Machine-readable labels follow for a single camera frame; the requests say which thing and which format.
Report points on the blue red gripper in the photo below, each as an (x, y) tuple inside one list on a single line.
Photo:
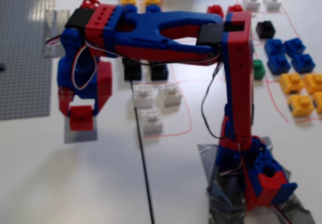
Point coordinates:
[(103, 83)]

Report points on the red lego block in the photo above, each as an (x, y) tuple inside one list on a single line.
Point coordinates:
[(81, 118), (235, 8), (215, 10)]

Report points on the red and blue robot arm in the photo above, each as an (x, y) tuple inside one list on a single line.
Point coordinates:
[(237, 83)]

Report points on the grey tape marker patch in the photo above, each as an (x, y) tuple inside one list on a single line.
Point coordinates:
[(80, 137)]

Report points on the black lego block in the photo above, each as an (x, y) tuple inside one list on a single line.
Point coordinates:
[(132, 71), (159, 73), (265, 29)]

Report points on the white lego block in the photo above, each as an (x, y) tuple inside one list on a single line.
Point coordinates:
[(251, 2), (151, 122), (169, 95), (143, 96), (273, 0)]

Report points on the blue lego block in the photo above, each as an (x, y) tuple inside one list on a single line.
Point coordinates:
[(153, 8), (130, 8), (303, 63), (295, 45), (275, 47), (278, 64)]

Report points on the green lego block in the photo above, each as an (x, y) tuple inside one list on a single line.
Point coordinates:
[(259, 70)]

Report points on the grey lego baseplate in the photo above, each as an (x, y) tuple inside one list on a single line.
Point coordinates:
[(25, 58)]

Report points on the silver duct tape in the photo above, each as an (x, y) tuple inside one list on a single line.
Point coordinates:
[(226, 204)]

